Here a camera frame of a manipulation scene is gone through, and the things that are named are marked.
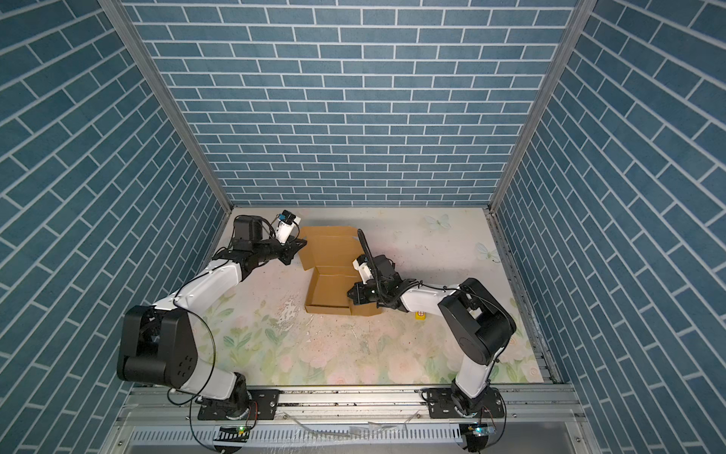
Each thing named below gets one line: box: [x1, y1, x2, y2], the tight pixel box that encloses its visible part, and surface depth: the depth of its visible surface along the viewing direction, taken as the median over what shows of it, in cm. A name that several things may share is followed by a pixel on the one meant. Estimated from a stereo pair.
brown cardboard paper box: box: [298, 226, 382, 316], surface depth 93 cm
